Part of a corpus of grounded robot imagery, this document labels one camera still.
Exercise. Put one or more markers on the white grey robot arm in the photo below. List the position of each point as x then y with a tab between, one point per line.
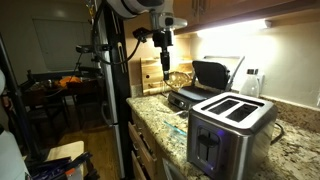
163	22

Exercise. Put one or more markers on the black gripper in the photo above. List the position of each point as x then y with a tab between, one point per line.
163	39

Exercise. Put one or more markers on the under-cabinet light strip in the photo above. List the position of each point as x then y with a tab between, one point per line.
236	28

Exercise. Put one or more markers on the clear plastic water bottle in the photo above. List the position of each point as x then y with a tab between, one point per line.
244	88

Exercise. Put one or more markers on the black camera on stand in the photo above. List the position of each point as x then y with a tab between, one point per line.
83	49

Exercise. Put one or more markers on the black panini grill press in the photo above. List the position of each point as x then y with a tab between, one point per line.
212	76

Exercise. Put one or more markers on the dark dining table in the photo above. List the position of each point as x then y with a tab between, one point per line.
46	103

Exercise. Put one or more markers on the light wooden stool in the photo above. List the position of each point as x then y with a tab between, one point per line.
71	150

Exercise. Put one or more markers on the wooden lower cabinet drawers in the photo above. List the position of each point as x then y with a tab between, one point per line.
150	161

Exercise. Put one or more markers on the stainless steel refrigerator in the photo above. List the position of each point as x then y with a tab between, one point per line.
116	76

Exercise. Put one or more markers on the wooden cutting board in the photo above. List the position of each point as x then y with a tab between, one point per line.
152	75

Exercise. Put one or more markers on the stainless steel two-slot toaster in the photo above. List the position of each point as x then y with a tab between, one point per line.
229	135

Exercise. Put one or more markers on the wooden upper cabinets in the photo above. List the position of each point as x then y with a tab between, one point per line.
202	14

